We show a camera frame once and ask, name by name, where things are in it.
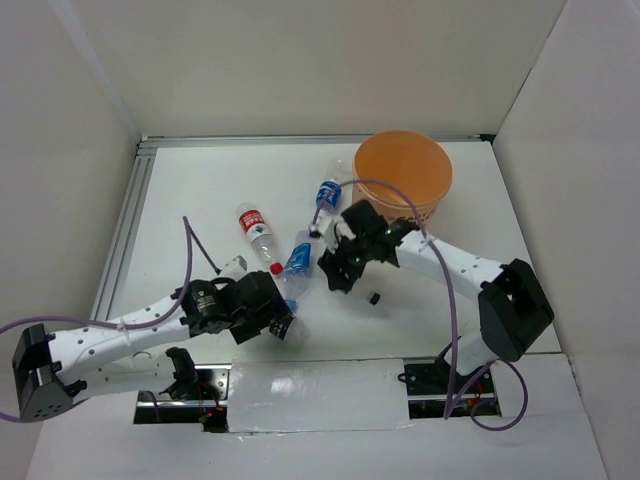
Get blue label bottle blue cap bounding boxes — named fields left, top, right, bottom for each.
left=282, top=230, right=317, bottom=313

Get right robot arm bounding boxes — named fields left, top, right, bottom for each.
left=312, top=200, right=555, bottom=392

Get red label clear bottle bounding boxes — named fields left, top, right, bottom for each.
left=236, top=202, right=283, bottom=277

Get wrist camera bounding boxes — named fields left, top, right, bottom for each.
left=218, top=255, right=247, bottom=281
left=308, top=217, right=354, bottom=252

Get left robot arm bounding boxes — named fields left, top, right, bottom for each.
left=12, top=271, right=294, bottom=423

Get blue label bottle white neck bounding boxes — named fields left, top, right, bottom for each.
left=312, top=159, right=351, bottom=224

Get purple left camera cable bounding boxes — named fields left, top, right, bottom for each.
left=0, top=215, right=221, bottom=424

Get white taped cover sheet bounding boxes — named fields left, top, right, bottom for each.
left=227, top=359, right=410, bottom=433

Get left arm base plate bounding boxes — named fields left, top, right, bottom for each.
left=133, top=364, right=231, bottom=433

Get aluminium table edge rail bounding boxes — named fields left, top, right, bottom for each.
left=93, top=136, right=449, bottom=361

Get orange plastic bin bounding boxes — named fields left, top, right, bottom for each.
left=352, top=130, right=453, bottom=223

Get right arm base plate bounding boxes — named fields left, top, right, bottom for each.
left=397, top=357, right=504, bottom=420

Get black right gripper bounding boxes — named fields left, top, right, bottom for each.
left=318, top=227, right=374, bottom=291

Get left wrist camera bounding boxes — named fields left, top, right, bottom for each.
left=218, top=255, right=247, bottom=281

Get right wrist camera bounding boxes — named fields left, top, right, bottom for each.
left=308, top=217, right=354, bottom=252

